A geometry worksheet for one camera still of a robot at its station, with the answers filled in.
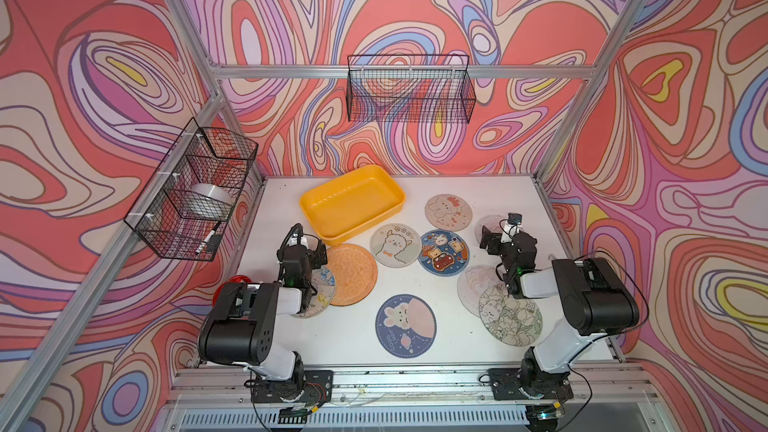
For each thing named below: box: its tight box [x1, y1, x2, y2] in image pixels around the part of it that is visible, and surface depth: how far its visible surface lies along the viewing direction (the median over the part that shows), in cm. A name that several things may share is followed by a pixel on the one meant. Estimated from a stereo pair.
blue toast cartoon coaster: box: [418, 229, 471, 277], surface depth 100 cm
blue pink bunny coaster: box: [375, 294, 437, 359], surface depth 85 cm
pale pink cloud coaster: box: [457, 264, 505, 317], surface depth 93 cm
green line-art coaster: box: [479, 284, 543, 347], surface depth 86 cm
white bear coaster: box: [369, 223, 422, 268], surface depth 101 cm
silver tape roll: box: [181, 183, 233, 219], surface depth 73 cm
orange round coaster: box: [326, 244, 378, 307], surface depth 95 cm
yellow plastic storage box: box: [300, 164, 406, 246], surface depth 113 cm
